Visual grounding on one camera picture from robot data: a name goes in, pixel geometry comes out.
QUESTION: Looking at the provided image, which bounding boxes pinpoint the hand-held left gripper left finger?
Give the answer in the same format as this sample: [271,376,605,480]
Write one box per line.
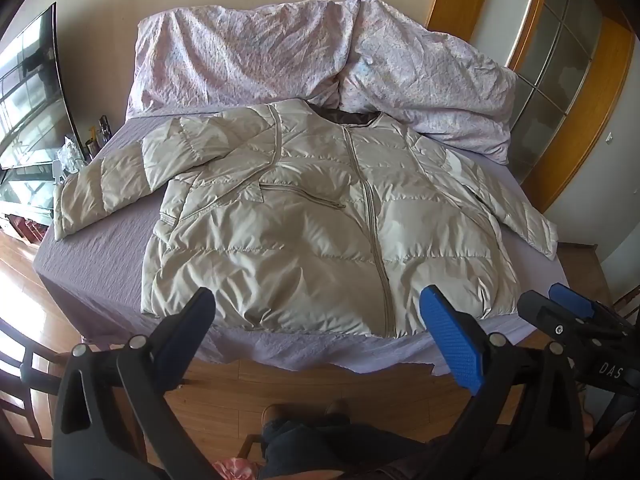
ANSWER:
[51,286,222,480]

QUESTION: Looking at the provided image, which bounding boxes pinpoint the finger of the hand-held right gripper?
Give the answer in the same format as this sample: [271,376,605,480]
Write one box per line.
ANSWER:
[517,291,602,357]
[549,283,640,347]

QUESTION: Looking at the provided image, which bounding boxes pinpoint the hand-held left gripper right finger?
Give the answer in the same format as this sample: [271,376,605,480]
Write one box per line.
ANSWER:
[419,284,587,480]

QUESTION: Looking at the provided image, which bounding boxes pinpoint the beige puffer jacket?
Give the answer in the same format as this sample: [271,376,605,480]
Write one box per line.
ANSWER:
[52,100,560,338]

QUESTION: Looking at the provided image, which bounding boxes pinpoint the person's right hand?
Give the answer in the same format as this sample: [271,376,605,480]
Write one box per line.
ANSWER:
[582,407,621,463]

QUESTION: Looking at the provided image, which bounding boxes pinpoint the bed with purple sheet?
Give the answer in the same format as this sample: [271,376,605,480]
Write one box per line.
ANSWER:
[32,115,571,376]

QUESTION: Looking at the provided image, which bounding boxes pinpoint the pink cloth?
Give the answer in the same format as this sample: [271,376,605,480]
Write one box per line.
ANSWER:
[212,457,262,480]

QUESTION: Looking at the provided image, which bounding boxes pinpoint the dark wooden chair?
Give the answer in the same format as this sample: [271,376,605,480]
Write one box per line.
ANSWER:
[0,305,88,461]

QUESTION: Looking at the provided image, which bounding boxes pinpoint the person's dark trousers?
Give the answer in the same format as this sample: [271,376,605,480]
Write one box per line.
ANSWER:
[244,409,471,480]

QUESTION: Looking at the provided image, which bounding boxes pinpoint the clear plastic bag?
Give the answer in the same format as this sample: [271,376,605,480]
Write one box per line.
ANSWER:
[54,135,86,181]

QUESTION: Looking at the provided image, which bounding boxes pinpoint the glass television stand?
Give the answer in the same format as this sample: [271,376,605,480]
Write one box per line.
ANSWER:
[0,165,57,246]

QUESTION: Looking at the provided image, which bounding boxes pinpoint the wooden framed glass door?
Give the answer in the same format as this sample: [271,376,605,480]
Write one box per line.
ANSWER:
[425,0,637,216]

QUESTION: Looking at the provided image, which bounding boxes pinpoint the pink floral duvet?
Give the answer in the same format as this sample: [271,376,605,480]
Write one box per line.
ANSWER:
[125,0,518,163]

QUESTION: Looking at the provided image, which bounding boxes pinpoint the flat screen television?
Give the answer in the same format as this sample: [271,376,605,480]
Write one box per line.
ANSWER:
[0,2,81,171]

